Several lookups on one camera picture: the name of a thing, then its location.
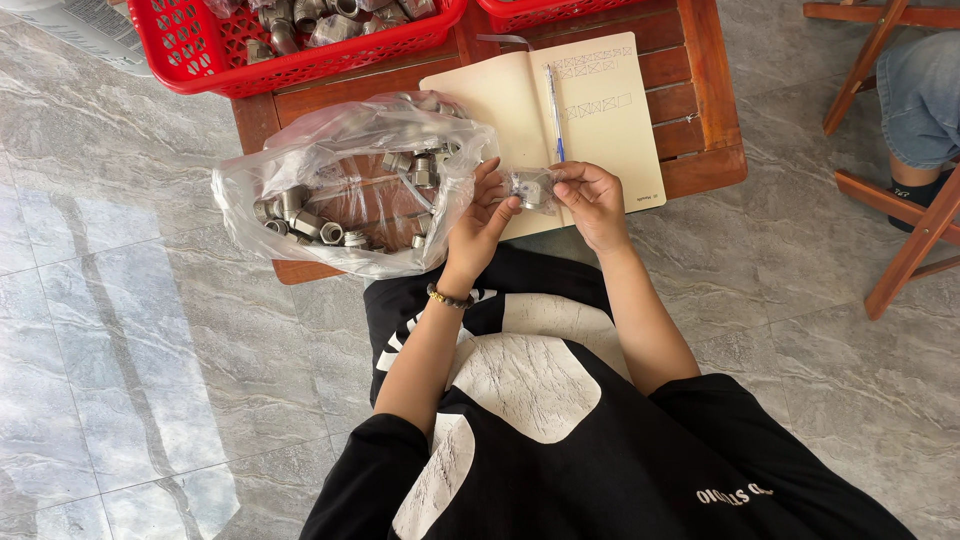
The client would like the person's left hand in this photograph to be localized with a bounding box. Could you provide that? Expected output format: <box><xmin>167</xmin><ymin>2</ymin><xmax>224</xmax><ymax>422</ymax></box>
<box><xmin>442</xmin><ymin>157</ymin><xmax>524</xmax><ymax>300</ymax></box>

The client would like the person's right hand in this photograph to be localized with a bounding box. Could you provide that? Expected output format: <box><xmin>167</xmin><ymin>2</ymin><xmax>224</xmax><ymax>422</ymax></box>
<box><xmin>551</xmin><ymin>159</ymin><xmax>636</xmax><ymax>257</ymax></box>

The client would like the small clear plastic packet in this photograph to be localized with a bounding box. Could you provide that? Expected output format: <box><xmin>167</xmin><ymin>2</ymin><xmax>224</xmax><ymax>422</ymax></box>
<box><xmin>504</xmin><ymin>166</ymin><xmax>566</xmax><ymax>216</ymax></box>

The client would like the metal fitting in small packet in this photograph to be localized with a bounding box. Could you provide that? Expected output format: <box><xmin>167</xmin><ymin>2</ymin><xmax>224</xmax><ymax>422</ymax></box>
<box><xmin>517</xmin><ymin>174</ymin><xmax>553</xmax><ymax>210</ymax></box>

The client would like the blue ballpoint pen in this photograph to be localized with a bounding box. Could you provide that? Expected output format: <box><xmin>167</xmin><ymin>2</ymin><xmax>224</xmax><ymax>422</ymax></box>
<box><xmin>543</xmin><ymin>63</ymin><xmax>567</xmax><ymax>165</ymax></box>

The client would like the open cream notebook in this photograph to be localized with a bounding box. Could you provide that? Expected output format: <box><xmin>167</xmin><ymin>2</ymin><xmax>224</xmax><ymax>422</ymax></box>
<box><xmin>418</xmin><ymin>31</ymin><xmax>667</xmax><ymax>242</ymax></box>

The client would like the brown wooden slatted table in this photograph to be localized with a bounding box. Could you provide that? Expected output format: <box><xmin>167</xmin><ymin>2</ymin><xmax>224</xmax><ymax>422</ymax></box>
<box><xmin>231</xmin><ymin>0</ymin><xmax>749</xmax><ymax>286</ymax></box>

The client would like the heap of loose metal fittings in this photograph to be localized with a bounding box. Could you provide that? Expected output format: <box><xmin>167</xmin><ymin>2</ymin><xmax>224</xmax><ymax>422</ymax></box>
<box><xmin>253</xmin><ymin>146</ymin><xmax>460</xmax><ymax>252</ymax></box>

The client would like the large clear plastic bag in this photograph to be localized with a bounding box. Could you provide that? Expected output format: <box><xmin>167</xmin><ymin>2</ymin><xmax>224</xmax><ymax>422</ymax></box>
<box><xmin>211</xmin><ymin>91</ymin><xmax>501</xmax><ymax>280</ymax></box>

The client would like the grey ribbon bookmark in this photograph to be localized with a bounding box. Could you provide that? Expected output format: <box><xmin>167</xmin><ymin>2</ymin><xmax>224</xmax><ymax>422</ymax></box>
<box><xmin>476</xmin><ymin>33</ymin><xmax>535</xmax><ymax>54</ymax></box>

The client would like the red plastic basket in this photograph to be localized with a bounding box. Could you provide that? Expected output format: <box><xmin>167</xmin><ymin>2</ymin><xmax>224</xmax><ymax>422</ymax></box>
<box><xmin>126</xmin><ymin>0</ymin><xmax>470</xmax><ymax>100</ymax></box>
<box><xmin>476</xmin><ymin>0</ymin><xmax>648</xmax><ymax>35</ymax></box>

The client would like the person's black printed t-shirt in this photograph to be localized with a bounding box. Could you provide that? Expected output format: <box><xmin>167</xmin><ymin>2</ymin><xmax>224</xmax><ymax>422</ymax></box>
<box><xmin>300</xmin><ymin>243</ymin><xmax>920</xmax><ymax>540</ymax></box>

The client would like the pile of packed metal fittings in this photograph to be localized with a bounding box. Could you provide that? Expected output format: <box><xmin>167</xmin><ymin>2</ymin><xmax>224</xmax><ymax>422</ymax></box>
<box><xmin>202</xmin><ymin>0</ymin><xmax>441</xmax><ymax>66</ymax></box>

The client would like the brown wooden chair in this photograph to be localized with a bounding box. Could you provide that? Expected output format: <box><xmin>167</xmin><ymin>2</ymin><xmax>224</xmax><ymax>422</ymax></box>
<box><xmin>802</xmin><ymin>0</ymin><xmax>960</xmax><ymax>322</ymax></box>

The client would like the white printed sack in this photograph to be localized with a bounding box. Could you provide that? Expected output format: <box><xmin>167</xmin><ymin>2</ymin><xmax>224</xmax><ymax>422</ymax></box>
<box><xmin>0</xmin><ymin>0</ymin><xmax>155</xmax><ymax>78</ymax></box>

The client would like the dark beaded bracelet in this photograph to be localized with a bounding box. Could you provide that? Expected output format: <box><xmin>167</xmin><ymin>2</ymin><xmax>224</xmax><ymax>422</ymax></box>
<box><xmin>426</xmin><ymin>282</ymin><xmax>476</xmax><ymax>311</ymax></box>

